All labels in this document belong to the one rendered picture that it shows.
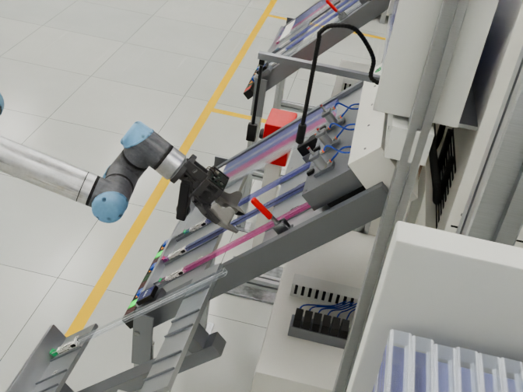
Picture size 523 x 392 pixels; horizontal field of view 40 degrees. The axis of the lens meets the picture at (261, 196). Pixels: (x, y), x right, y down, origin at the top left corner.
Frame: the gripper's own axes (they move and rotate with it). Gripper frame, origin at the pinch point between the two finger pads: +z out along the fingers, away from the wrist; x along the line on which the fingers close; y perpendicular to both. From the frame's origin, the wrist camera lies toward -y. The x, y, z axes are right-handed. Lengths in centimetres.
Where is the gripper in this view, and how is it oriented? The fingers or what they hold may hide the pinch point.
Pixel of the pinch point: (236, 222)
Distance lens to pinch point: 182.2
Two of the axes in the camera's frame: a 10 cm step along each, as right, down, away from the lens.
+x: 2.0, -5.2, 8.3
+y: 6.1, -6.0, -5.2
